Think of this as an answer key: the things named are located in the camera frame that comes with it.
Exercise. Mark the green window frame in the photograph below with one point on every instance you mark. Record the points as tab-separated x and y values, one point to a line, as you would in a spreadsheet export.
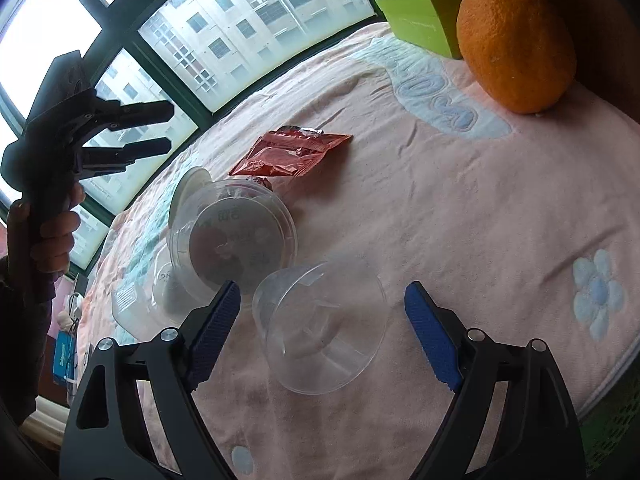
127	25

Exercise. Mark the orange citrus fruit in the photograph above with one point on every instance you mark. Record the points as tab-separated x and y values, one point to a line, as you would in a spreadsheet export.
515	50

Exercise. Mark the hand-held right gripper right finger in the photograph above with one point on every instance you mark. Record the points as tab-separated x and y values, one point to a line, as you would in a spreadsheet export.
432	336

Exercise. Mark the white plastic lid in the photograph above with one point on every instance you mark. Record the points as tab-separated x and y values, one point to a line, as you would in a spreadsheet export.
186	187

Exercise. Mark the blue packet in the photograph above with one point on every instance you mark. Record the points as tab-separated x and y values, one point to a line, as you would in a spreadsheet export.
62	360

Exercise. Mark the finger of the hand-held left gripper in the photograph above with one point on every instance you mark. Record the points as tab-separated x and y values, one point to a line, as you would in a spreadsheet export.
132	112
130	152

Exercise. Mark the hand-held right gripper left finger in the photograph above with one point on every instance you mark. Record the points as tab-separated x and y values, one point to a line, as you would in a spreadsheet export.
215	331

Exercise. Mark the pink printed blanket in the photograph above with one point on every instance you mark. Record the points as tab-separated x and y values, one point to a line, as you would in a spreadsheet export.
450	200

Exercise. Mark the clear plastic cup printed label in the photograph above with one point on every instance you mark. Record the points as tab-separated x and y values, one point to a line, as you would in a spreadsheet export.
235	240

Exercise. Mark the green cardboard box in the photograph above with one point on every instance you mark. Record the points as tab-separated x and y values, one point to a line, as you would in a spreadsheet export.
425	22

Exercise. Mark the person's left forearm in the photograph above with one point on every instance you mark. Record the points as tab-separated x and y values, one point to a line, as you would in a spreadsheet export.
20	340

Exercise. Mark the red snack packet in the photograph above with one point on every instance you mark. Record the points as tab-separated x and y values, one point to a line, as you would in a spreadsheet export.
290	152

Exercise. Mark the clear plastic container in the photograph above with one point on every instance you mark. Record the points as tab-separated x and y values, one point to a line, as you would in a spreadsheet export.
131	307

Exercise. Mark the person's left hand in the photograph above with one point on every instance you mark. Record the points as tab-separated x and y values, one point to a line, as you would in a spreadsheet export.
52	232

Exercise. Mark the green mesh fabric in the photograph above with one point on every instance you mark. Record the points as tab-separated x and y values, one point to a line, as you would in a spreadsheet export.
612	425

